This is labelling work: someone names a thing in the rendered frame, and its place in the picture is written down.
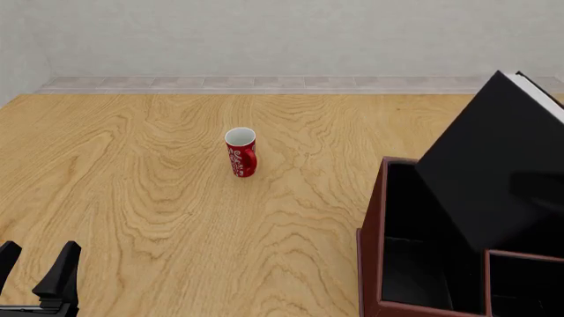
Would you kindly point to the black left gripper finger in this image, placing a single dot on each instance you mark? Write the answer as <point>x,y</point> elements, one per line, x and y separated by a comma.
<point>59,280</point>
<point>6,261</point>

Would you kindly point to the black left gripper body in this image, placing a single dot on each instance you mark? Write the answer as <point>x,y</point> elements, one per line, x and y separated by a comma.
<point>61,310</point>

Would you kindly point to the red-brown desk caddy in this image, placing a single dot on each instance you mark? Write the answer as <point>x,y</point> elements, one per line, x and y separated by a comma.
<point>372,251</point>

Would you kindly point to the black book with white pages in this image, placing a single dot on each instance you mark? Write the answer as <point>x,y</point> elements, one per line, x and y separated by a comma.
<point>480,158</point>

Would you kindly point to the red mug with white pattern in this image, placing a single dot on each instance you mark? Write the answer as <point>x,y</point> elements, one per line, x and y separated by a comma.
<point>240,162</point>

